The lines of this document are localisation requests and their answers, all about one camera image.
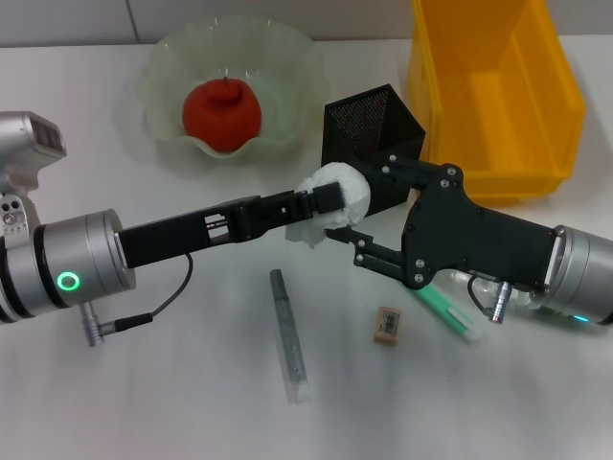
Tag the white paper ball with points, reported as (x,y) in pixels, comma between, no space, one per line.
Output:
(354,191)

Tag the translucent green glass fruit bowl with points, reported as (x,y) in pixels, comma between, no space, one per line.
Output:
(297,96)

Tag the black mesh pen holder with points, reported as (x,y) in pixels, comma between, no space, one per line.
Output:
(354,120)

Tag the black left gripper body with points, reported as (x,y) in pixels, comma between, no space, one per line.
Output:
(182,230)

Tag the grey marker pen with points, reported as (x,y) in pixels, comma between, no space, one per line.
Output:
(287,326)

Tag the yellow plastic bin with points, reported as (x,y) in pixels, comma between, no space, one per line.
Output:
(546,72)

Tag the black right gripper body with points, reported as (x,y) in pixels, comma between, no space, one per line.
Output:
(455,235)

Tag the red-orange fruit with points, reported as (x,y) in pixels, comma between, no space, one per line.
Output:
(220,120)

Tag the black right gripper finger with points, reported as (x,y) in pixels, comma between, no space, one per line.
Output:
(407,170)
(378,259)

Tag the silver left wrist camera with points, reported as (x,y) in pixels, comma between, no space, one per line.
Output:
(29,134)

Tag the beige eraser with barcode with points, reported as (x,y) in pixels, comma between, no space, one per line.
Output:
(387,326)

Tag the green pen with white end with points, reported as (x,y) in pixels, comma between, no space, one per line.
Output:
(455,321)

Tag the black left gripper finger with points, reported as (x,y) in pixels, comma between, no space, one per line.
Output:
(287,211)

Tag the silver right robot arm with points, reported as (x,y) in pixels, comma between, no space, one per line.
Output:
(584,268)

